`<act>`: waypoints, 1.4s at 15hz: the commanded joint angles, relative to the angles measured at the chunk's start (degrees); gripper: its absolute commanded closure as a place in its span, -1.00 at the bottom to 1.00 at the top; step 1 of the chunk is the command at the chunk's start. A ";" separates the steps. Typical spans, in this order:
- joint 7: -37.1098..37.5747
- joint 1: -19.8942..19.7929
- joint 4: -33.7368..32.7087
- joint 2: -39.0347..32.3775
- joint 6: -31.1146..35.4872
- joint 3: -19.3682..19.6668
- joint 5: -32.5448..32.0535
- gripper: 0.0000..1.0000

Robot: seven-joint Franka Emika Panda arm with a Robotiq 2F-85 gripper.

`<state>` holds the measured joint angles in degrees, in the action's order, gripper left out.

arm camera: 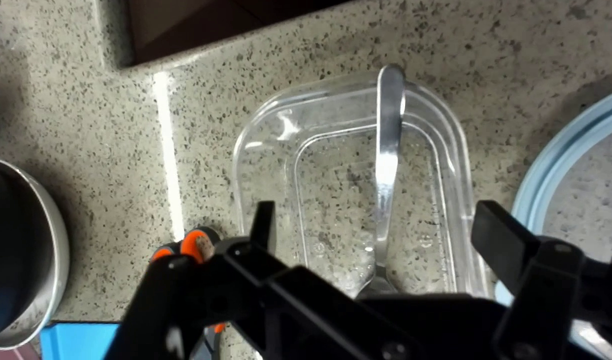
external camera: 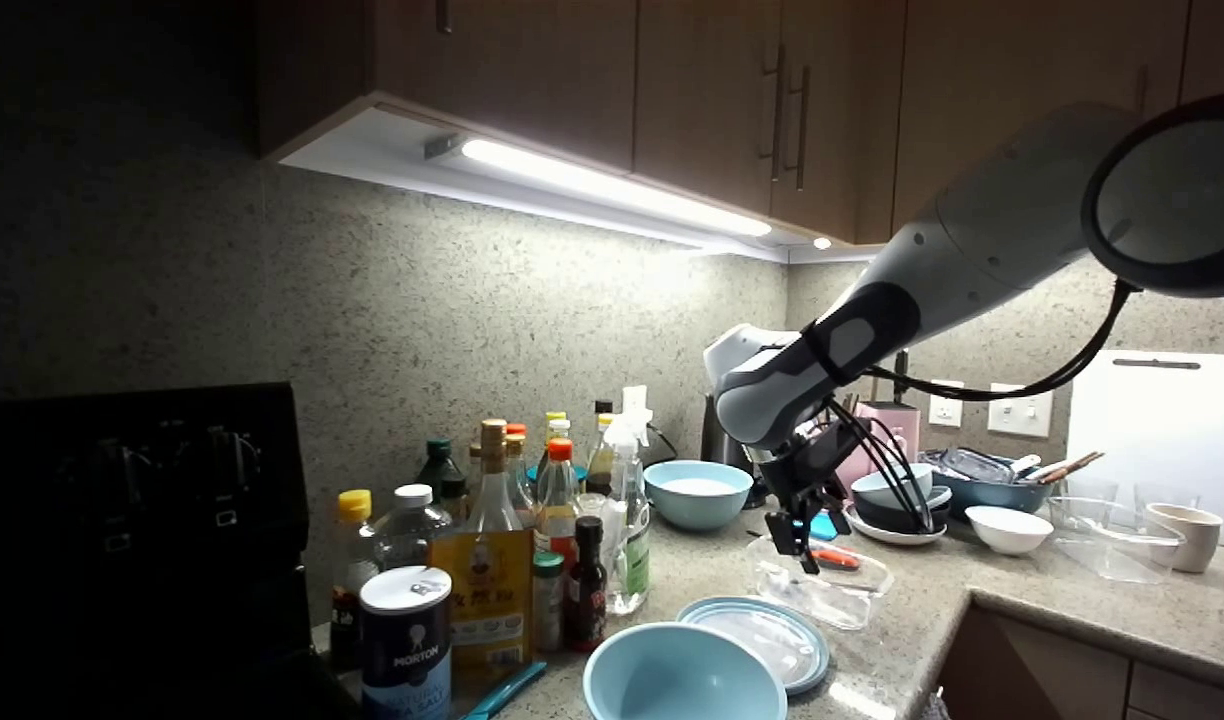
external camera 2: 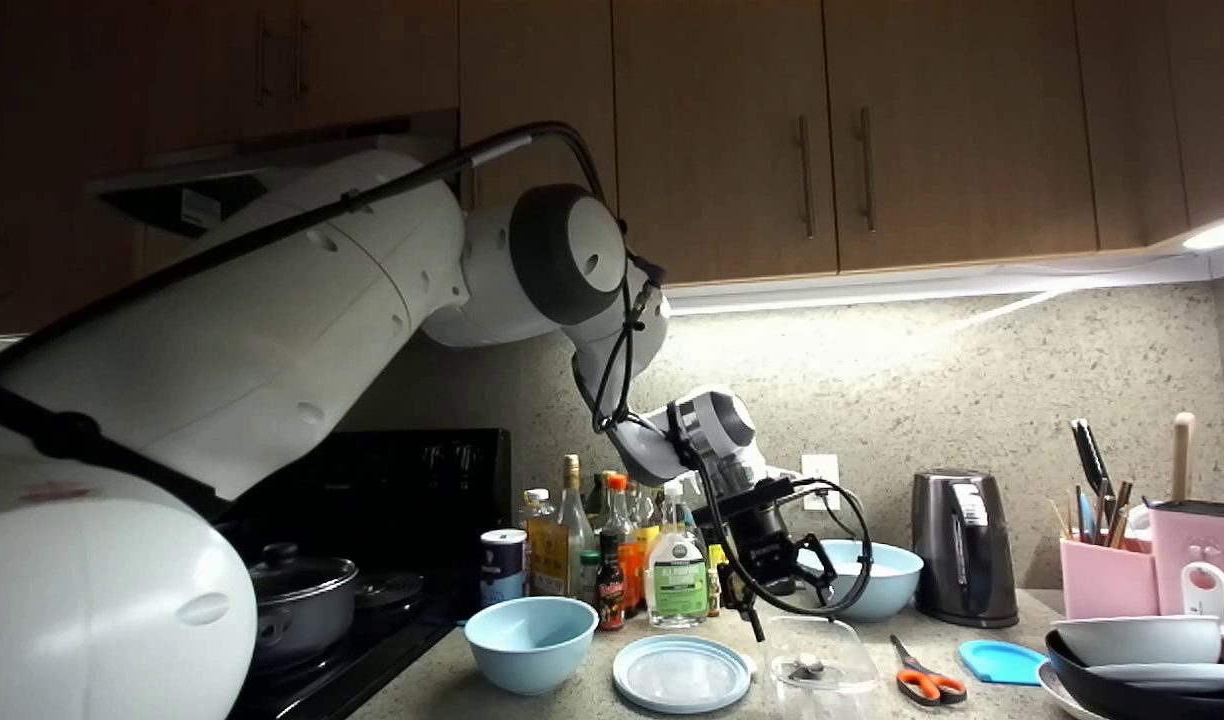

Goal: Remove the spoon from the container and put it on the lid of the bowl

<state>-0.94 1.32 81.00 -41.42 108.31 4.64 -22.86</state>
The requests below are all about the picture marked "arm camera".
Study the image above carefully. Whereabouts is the metal spoon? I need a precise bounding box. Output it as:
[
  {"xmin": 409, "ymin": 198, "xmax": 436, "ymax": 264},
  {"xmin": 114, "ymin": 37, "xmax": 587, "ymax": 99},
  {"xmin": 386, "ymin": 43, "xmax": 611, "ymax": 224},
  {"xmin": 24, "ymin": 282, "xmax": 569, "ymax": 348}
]
[{"xmin": 355, "ymin": 63, "xmax": 410, "ymax": 303}]

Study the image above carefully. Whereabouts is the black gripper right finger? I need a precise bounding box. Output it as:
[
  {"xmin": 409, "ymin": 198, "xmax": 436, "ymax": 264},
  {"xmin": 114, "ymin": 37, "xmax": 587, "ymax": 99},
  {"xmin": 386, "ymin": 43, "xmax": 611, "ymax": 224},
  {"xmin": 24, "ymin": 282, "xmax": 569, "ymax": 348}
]
[{"xmin": 471, "ymin": 198, "xmax": 542, "ymax": 301}]

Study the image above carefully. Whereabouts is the blue plastic object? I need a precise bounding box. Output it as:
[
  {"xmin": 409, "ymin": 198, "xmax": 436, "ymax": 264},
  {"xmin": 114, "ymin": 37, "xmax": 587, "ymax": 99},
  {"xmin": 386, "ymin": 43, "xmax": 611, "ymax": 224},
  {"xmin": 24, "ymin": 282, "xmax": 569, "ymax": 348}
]
[{"xmin": 38, "ymin": 321, "xmax": 221, "ymax": 360}]

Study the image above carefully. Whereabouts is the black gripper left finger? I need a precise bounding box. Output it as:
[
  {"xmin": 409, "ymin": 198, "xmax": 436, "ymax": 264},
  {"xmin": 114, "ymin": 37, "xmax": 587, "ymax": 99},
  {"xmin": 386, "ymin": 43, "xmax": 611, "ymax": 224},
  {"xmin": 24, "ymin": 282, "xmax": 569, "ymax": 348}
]
[{"xmin": 248, "ymin": 198, "xmax": 278, "ymax": 252}]

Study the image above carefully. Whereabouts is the round metal pot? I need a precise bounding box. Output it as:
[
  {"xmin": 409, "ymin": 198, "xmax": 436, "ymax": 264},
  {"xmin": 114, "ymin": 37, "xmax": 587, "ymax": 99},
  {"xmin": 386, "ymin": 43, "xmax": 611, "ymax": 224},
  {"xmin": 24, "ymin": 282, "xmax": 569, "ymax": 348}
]
[{"xmin": 0, "ymin": 156, "xmax": 73, "ymax": 352}]

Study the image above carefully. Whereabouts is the round blue-rimmed bowl lid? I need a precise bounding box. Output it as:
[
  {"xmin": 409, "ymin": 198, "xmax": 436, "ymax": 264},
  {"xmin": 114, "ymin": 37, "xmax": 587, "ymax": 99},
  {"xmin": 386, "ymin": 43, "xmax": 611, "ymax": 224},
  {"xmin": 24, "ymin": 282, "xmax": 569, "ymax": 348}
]
[{"xmin": 494, "ymin": 85, "xmax": 612, "ymax": 360}]

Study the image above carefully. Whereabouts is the clear plastic food container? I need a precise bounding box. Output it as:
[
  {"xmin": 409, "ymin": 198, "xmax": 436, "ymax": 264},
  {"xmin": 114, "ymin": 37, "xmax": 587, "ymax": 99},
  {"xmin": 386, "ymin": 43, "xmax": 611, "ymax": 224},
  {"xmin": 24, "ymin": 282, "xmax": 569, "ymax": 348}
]
[{"xmin": 230, "ymin": 70, "xmax": 497, "ymax": 304}]

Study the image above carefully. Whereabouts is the orange handled utensil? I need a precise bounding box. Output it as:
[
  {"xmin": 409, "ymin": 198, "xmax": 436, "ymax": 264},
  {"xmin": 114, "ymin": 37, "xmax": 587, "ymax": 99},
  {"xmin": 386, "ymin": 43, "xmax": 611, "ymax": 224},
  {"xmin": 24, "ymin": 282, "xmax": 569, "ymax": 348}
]
[{"xmin": 148, "ymin": 227, "xmax": 230, "ymax": 337}]

